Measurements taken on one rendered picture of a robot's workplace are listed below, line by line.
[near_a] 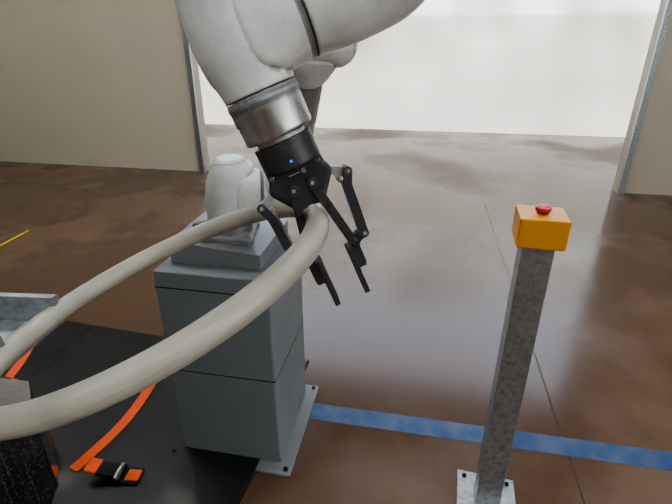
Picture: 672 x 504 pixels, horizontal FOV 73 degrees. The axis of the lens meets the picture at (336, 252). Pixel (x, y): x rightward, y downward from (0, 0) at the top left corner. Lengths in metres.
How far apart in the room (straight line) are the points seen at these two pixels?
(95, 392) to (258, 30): 0.38
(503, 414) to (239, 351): 0.88
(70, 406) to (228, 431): 1.48
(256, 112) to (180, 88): 5.52
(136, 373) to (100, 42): 6.20
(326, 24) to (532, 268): 0.93
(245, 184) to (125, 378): 1.14
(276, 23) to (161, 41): 5.59
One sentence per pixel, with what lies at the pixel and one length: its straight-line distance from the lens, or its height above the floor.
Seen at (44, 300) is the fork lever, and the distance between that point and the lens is 0.83.
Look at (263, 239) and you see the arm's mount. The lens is 1.60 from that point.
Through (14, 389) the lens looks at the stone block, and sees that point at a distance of 1.58.
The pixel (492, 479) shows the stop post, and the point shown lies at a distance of 1.78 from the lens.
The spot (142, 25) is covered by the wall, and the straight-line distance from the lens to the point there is 6.22.
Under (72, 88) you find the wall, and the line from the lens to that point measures 6.88.
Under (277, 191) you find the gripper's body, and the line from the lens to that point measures 0.58.
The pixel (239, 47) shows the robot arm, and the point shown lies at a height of 1.47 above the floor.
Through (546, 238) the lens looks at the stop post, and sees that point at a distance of 1.25.
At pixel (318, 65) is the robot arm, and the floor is 1.43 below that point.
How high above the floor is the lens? 1.47
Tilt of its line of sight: 24 degrees down
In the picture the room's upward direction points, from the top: straight up
